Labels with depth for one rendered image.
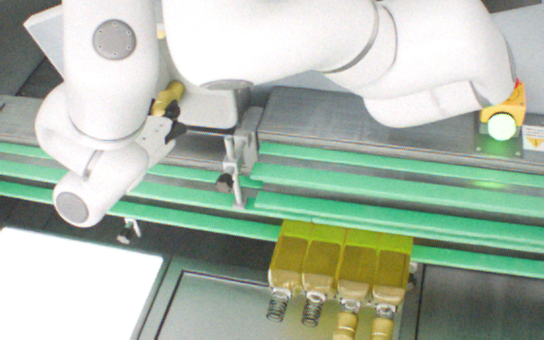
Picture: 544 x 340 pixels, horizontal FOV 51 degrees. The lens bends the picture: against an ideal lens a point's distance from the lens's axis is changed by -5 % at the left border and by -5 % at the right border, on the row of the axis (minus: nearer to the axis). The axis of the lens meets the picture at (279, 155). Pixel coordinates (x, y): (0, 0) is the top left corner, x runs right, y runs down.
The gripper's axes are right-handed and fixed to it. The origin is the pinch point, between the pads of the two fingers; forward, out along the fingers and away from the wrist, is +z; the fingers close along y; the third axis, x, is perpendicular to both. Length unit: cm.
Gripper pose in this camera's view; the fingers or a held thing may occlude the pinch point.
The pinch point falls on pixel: (160, 111)
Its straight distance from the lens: 102.5
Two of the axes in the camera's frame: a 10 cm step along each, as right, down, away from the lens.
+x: -0.4, -8.6, -5.0
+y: 9.7, 0.9, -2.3
